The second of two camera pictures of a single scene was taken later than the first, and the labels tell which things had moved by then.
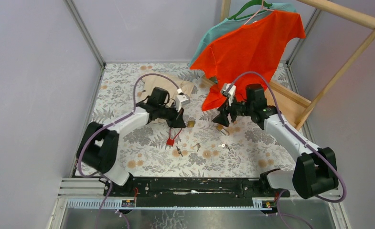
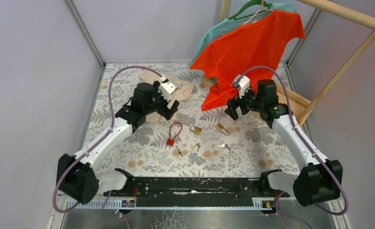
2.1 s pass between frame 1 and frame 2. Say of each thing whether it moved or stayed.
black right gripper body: moved
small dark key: stayed
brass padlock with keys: stayed
